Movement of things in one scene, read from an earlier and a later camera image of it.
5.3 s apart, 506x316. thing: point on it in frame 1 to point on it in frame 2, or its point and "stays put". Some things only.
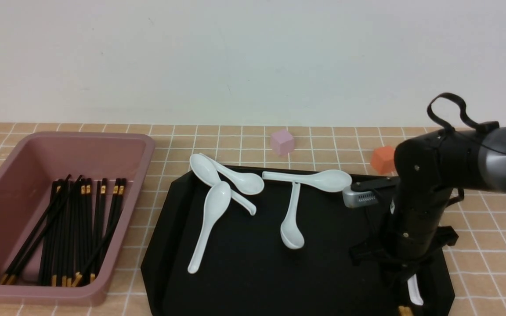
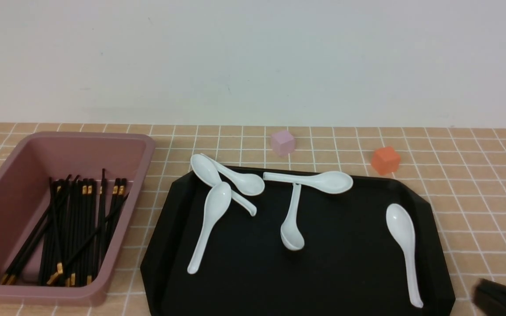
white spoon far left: x=206 y=171 stays put
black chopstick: x=405 y=311 to x=59 y=228
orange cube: x=382 y=159 stays put
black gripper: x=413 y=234 to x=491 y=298
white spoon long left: x=217 y=197 stays put
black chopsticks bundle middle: x=77 y=222 stays put
